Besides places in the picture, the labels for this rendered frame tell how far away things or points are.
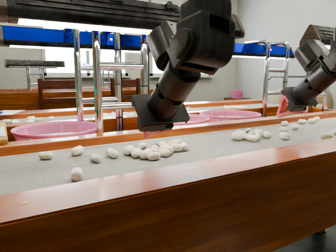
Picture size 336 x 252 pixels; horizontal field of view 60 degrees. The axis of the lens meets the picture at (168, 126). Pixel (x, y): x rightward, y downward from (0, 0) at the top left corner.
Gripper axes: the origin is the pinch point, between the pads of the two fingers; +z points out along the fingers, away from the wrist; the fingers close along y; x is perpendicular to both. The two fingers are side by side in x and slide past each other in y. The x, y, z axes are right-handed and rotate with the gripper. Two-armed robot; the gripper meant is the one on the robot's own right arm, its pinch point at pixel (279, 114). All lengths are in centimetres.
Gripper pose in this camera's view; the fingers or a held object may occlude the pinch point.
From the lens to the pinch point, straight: 94.2
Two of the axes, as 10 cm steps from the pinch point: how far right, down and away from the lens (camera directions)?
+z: -3.6, 5.4, 7.6
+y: -8.7, 0.9, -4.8
